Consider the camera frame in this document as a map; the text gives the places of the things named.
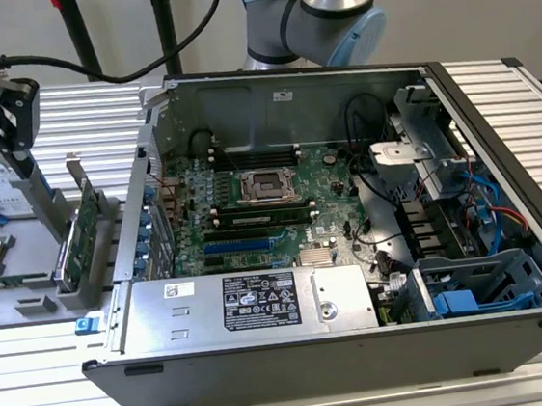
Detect RAM stick with white label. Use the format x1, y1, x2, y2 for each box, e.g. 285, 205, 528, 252
212, 206, 317, 235

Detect blue plastic carrier latch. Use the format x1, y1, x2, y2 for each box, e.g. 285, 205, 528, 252
433, 287, 480, 318

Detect short black expansion slot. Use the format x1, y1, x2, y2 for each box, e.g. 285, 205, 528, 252
203, 253, 240, 268

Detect CPU socket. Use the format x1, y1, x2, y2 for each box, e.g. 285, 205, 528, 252
232, 163, 304, 208

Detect silver power supply unit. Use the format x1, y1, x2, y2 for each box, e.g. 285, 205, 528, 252
114, 256, 380, 355

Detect green Nvidia graphics card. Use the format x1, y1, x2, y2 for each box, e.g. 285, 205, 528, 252
42, 155, 116, 294

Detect green RAM stick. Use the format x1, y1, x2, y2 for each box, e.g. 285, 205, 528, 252
0, 268, 52, 286

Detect copper finned heat sink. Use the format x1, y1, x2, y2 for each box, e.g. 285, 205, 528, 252
296, 245, 336, 271

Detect black pole with red tape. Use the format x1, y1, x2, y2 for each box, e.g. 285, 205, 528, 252
46, 0, 107, 86

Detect long black cable loop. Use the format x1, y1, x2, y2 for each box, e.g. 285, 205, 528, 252
341, 91, 393, 152

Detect small blue plastic clip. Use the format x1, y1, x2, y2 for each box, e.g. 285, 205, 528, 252
73, 315, 102, 336

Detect grey metal drive cage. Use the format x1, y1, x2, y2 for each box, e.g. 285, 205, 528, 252
363, 78, 477, 203

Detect long black expansion slot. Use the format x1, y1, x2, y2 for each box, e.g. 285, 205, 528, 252
203, 225, 276, 245

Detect blue expansion slot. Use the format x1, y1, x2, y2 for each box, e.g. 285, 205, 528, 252
202, 235, 276, 257

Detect blue data wire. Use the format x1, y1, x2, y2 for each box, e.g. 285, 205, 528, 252
461, 167, 508, 263

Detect short black cable loop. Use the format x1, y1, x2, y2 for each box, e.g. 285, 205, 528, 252
188, 127, 218, 154

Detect grey plastic parts rack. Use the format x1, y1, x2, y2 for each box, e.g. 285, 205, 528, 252
0, 166, 136, 330

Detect black open PC case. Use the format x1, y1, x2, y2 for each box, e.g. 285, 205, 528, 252
52, 36, 542, 406

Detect green Dell motherboard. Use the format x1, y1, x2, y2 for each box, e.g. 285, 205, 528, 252
149, 134, 380, 284

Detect black RAM slot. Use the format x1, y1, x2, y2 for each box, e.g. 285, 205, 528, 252
220, 152, 305, 174
208, 197, 317, 219
219, 143, 304, 163

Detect red data wire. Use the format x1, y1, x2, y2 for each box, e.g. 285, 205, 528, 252
492, 203, 531, 236

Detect grey plastic disk bay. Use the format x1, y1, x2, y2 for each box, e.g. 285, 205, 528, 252
387, 244, 542, 327

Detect black stand pole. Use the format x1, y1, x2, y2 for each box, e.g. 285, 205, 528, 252
147, 0, 186, 78

